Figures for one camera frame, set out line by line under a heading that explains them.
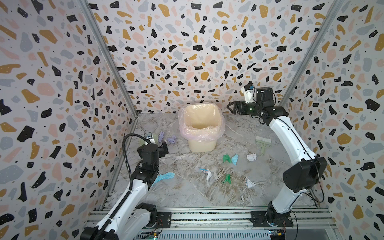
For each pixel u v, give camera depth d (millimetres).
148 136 675
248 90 704
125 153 529
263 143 1034
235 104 704
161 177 864
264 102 606
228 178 862
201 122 948
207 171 894
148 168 596
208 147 992
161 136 1063
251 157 961
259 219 737
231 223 732
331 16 742
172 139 1040
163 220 732
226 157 950
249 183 861
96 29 754
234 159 947
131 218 477
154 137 1082
